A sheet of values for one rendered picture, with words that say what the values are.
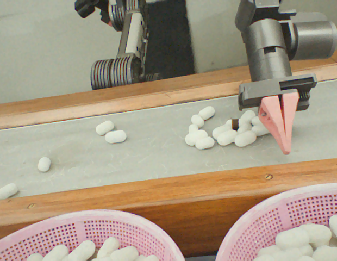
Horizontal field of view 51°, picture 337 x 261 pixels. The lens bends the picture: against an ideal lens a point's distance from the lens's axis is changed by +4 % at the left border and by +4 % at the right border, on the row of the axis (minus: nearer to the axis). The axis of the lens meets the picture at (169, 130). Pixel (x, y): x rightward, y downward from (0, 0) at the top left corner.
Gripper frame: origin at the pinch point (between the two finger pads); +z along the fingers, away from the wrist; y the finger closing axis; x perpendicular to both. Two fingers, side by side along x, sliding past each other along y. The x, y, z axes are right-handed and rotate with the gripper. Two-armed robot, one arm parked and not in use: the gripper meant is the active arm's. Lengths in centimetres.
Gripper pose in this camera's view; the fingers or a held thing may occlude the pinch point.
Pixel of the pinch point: (286, 147)
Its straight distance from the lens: 50.6
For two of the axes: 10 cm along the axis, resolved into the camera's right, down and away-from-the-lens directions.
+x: 1.6, 3.6, 9.2
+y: 9.9, -1.3, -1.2
